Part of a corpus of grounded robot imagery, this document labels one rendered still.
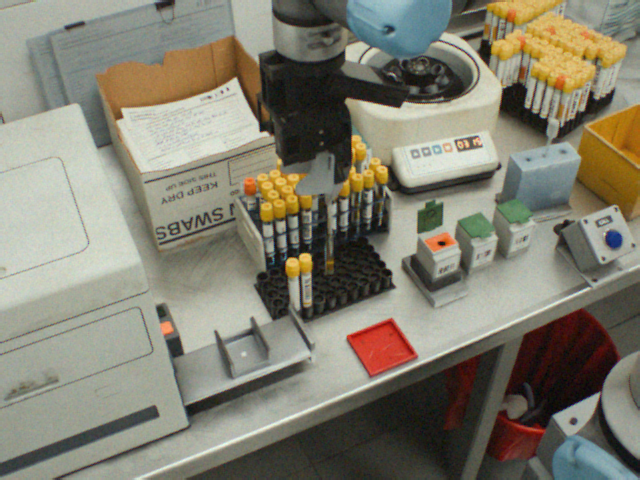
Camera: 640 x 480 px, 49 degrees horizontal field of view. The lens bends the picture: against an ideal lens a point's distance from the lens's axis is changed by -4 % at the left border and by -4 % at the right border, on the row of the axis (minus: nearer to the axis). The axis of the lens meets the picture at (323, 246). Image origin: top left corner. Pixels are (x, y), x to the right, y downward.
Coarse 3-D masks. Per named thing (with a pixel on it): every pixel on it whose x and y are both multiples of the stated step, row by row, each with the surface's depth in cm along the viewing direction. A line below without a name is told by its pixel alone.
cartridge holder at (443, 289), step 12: (408, 264) 102; (420, 264) 99; (420, 276) 99; (444, 276) 97; (456, 276) 98; (420, 288) 100; (432, 288) 98; (444, 288) 99; (456, 288) 99; (432, 300) 98; (444, 300) 98
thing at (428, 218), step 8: (424, 208) 95; (432, 208) 95; (440, 208) 96; (424, 216) 96; (432, 216) 96; (440, 216) 97; (424, 224) 96; (432, 224) 97; (440, 224) 98; (424, 232) 97
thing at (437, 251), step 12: (444, 228) 98; (420, 240) 97; (432, 240) 96; (444, 240) 96; (420, 252) 98; (432, 252) 95; (444, 252) 96; (456, 252) 96; (432, 264) 96; (444, 264) 96; (456, 264) 97; (432, 276) 97
